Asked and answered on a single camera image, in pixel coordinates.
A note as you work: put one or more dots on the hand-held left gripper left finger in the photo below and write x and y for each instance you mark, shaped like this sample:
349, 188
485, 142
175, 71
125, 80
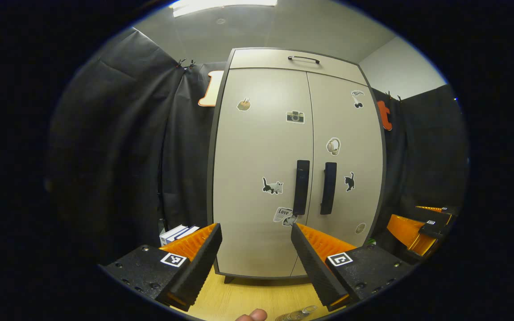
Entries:
203, 264

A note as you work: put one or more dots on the green white pink object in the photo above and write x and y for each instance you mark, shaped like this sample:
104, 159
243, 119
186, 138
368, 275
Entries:
371, 242

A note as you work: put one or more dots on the white and grey cabinet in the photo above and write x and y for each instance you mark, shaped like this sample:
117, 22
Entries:
210, 187

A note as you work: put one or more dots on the light blue book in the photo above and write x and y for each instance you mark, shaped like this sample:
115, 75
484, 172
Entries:
181, 232

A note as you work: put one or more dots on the white cabinet door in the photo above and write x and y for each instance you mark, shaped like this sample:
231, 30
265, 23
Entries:
257, 147
350, 125

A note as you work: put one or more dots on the ceiling light panel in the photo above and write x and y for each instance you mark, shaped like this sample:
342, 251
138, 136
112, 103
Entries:
221, 5

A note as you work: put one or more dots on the white cabinet drawer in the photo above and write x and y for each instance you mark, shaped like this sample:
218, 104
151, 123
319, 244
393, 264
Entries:
261, 59

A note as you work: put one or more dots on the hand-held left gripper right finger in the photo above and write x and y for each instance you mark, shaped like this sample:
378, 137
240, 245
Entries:
312, 267

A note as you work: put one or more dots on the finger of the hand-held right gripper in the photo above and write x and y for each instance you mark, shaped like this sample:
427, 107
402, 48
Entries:
437, 214
433, 228

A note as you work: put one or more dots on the clear plastic bottle green label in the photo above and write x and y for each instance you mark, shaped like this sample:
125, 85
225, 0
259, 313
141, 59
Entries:
297, 314

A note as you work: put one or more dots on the white book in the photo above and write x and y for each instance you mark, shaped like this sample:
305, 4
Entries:
170, 232

